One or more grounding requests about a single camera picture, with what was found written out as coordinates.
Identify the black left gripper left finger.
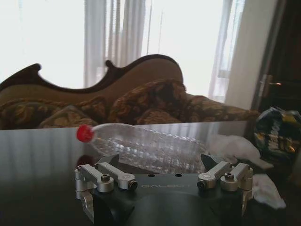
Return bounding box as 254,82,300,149
74,154,137,193

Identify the crumpled dark snack bag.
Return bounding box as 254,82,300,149
253,106,301,165

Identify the crumpled white tissue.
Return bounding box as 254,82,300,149
208,133,275,170

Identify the carved wooden floral sofa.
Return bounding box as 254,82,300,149
0,54,261,130

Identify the floral brown cushion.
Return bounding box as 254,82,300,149
108,79,189,125

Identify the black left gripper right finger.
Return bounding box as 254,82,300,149
198,153,254,193

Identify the sheer white curtain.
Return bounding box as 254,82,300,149
83,0,246,99

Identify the brass door handle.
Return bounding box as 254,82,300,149
260,74,283,97

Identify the clear plastic bottle red cap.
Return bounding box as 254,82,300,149
76,123,210,174

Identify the crumpled white paper napkin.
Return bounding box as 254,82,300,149
251,175,286,210

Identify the dark wooden door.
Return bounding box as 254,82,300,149
250,0,301,113

